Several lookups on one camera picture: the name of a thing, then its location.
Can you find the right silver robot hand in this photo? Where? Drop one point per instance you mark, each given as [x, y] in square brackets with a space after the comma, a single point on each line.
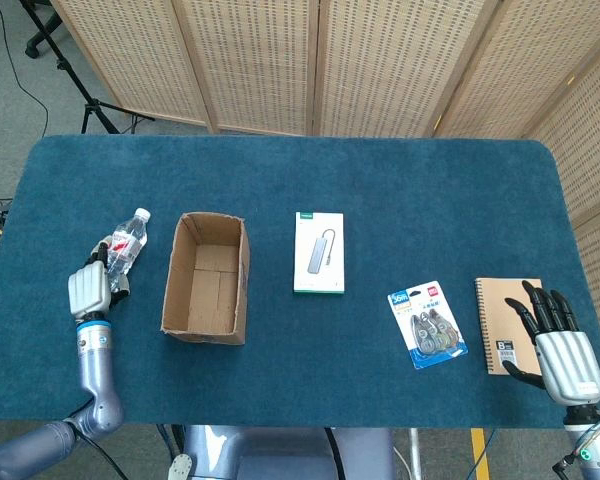
[565, 360]

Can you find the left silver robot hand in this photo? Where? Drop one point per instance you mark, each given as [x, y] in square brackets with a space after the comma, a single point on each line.
[91, 290]

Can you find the clear plastic water bottle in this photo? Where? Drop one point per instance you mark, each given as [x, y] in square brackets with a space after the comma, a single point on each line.
[125, 245]

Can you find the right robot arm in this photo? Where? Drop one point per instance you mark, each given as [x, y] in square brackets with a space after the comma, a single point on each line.
[590, 442]

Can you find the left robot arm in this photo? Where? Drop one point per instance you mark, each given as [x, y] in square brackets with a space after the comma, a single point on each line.
[70, 400]

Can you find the open cardboard box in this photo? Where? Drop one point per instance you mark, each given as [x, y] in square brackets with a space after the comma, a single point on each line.
[207, 282]

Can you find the white USB hub box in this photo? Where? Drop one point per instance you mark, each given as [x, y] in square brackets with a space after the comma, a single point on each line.
[319, 252]

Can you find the kraft spiral notebook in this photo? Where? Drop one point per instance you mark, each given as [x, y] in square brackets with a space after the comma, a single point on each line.
[505, 320]

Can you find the blue correction tape pack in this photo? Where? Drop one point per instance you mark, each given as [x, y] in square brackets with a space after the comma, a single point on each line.
[426, 324]

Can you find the black tripod stand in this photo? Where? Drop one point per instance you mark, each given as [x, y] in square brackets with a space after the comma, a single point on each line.
[75, 75]

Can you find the blue table mat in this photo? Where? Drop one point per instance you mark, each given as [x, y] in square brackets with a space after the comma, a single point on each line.
[300, 200]

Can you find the robot torso base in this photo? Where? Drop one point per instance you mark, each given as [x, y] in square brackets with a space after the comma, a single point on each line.
[280, 452]

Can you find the black chair caster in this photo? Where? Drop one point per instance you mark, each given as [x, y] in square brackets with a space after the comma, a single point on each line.
[42, 35]

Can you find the woven folding screen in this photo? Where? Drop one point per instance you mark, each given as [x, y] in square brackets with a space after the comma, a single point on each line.
[360, 65]

